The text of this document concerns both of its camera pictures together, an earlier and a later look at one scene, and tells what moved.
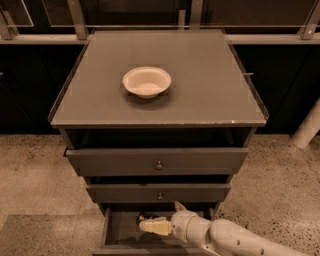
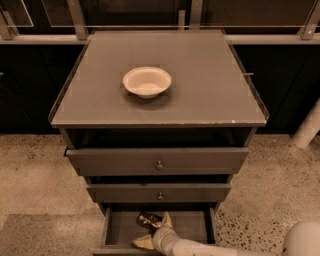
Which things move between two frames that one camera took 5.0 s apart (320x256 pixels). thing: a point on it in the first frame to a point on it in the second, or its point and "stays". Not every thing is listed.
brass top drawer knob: (159, 166) stays
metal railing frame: (245, 22) stays
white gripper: (179, 224) to (165, 235)
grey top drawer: (160, 161) stays
